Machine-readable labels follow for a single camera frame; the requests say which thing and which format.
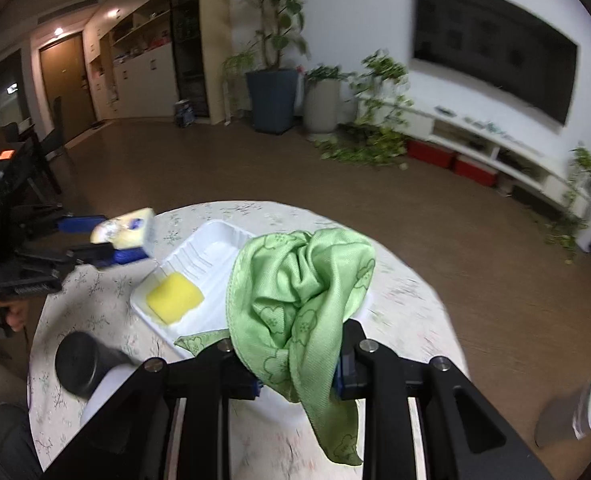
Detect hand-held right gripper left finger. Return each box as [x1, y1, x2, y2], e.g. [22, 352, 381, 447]
[42, 338, 263, 480]

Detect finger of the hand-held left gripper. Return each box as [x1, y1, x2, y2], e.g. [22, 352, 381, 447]
[20, 241, 149, 272]
[18, 204, 107, 235]

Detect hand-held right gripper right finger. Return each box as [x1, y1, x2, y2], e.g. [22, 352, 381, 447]
[331, 320, 556, 480]

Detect blue yellow snack packet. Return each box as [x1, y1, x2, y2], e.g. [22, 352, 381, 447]
[90, 207, 159, 262]

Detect white foam tray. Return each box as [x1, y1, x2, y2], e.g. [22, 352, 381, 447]
[129, 219, 376, 361]

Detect green toy vegetable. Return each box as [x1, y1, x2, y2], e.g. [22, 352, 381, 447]
[174, 228, 377, 466]

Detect person's left hand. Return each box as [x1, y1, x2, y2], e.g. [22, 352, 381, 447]
[0, 287, 30, 332]

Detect yellow sponge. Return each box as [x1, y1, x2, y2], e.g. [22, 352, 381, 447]
[146, 272, 206, 325]

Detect dark dining chair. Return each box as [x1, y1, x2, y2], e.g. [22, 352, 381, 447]
[2, 97, 77, 196]

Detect round floral tablecloth table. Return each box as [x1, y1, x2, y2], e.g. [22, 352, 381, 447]
[28, 201, 471, 480]

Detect black cylindrical container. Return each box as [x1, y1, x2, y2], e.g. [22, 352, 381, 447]
[54, 331, 141, 402]

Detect brown door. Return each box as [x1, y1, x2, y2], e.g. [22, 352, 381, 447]
[39, 31, 97, 134]

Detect tall plant in dark pot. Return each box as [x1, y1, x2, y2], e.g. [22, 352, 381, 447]
[220, 0, 311, 135]

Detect dark glass display cabinet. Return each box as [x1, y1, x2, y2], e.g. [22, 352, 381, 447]
[170, 0, 211, 119]

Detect person's dark clothing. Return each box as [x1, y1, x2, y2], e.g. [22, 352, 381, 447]
[0, 332, 43, 480]

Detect thin-leaved plant on stand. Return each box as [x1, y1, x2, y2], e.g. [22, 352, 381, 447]
[220, 50, 257, 125]

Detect grey cylinder with white top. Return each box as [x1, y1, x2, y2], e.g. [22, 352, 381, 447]
[534, 374, 591, 449]

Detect red storage box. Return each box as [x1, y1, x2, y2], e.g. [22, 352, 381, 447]
[453, 154, 500, 187]
[406, 139, 457, 170]

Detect plant in grey ribbed pot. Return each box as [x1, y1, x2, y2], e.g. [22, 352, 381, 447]
[303, 64, 356, 135]

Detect trailing vine plant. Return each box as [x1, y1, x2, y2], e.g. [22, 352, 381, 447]
[315, 50, 412, 167]

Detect white television cabinet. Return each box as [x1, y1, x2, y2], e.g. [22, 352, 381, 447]
[360, 94, 591, 217]

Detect leafy plant in white pot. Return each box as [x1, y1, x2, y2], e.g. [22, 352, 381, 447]
[529, 147, 591, 262]

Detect white wall cabinets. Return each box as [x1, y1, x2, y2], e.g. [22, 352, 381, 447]
[85, 0, 181, 122]

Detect wall-mounted television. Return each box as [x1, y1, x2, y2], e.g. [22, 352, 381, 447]
[413, 0, 579, 127]

